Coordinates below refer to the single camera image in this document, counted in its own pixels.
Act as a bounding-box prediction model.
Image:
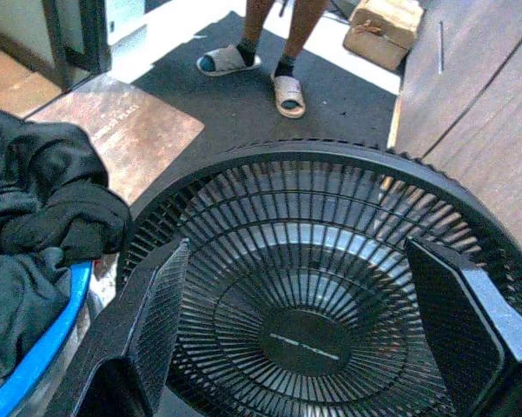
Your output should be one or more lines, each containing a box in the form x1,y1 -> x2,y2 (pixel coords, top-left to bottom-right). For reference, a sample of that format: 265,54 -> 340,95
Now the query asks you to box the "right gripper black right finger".
404,236 -> 522,417

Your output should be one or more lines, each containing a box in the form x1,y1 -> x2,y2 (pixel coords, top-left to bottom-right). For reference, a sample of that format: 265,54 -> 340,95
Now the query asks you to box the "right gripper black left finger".
47,236 -> 192,417

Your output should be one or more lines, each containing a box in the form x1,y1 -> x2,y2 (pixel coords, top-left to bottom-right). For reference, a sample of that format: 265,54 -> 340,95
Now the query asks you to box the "black garment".
0,103 -> 134,267

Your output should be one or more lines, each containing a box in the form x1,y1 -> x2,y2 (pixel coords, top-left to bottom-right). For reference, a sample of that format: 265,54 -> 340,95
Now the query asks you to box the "blue rimmed laundry basket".
0,260 -> 96,417

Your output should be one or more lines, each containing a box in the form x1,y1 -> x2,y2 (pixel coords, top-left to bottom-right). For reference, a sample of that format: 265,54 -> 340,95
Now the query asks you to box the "dark grey garment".
0,247 -> 92,387

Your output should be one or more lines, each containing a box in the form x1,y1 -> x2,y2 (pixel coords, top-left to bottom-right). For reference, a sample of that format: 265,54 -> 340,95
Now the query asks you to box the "black round floor fan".
116,138 -> 522,417

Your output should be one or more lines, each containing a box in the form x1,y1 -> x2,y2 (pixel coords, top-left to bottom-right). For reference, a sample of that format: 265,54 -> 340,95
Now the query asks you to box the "brown rectangular floor mat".
28,76 -> 206,208

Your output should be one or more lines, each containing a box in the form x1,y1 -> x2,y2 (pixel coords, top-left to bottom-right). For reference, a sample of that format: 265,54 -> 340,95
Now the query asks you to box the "black floor mat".
129,10 -> 401,205

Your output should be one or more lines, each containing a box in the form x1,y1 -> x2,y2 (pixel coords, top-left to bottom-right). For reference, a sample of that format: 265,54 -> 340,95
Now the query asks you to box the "brown wooden cabinet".
393,0 -> 522,244

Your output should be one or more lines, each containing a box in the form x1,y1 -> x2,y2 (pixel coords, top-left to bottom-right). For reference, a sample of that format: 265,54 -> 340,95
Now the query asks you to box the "beige slide slipper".
195,44 -> 262,78
271,74 -> 307,119

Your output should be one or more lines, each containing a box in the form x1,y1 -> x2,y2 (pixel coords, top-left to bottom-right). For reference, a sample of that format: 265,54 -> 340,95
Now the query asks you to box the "black ankle sock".
235,37 -> 259,66
274,54 -> 297,79

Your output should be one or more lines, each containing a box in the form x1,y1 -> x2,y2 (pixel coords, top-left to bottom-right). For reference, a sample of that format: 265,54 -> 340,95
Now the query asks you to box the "white appliance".
105,0 -> 148,44

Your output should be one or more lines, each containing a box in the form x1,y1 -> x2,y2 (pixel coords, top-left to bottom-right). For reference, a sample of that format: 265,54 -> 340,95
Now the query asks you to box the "person's right leg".
241,0 -> 273,47

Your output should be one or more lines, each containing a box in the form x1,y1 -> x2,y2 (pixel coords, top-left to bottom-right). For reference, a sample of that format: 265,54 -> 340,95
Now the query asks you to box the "person's leg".
284,0 -> 331,62
241,0 -> 273,47

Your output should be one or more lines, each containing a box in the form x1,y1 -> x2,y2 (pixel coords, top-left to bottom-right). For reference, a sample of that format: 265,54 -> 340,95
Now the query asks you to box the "brown cardboard box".
342,0 -> 426,73

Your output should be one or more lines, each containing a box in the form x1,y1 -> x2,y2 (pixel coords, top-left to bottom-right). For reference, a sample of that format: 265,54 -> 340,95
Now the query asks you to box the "person's left leg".
284,0 -> 331,62

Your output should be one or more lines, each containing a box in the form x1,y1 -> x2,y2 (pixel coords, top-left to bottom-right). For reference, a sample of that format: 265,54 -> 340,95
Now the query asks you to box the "dark door frame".
43,0 -> 113,92

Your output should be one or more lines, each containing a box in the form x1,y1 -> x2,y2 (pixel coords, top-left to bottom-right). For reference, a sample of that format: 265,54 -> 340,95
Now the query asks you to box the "thin metal bar handle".
437,20 -> 446,71

